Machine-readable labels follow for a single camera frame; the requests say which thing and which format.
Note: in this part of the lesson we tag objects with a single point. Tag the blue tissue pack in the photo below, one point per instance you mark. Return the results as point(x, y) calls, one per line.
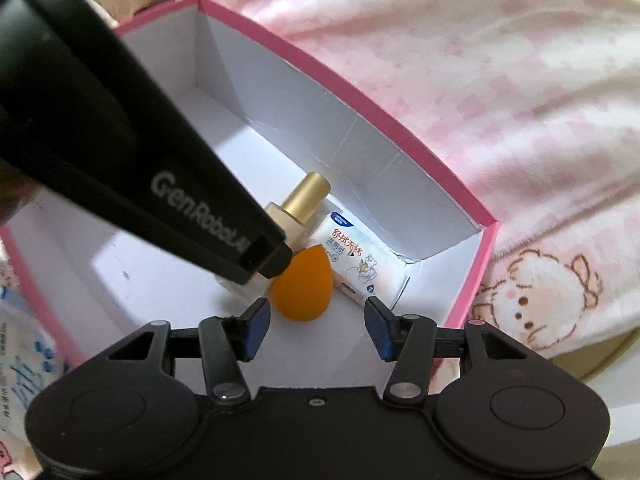
point(25, 360)

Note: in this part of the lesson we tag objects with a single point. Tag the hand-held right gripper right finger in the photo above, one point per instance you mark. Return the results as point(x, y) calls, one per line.
point(381, 332)

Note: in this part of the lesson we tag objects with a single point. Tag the foundation bottle with gold cap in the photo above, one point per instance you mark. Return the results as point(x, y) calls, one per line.
point(305, 195)

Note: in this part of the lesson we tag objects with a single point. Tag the orange makeup sponge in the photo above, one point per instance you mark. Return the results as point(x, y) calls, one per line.
point(300, 285)

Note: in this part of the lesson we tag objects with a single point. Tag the pink cardboard box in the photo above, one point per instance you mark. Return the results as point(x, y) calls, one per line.
point(350, 125)

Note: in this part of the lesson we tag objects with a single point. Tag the beige bed headboard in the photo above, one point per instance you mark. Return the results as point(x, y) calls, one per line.
point(615, 365)

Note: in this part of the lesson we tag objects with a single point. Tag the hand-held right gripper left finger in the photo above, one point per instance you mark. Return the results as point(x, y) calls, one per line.
point(256, 330)

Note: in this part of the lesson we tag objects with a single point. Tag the white wet wipes pack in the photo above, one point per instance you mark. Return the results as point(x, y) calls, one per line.
point(355, 250)

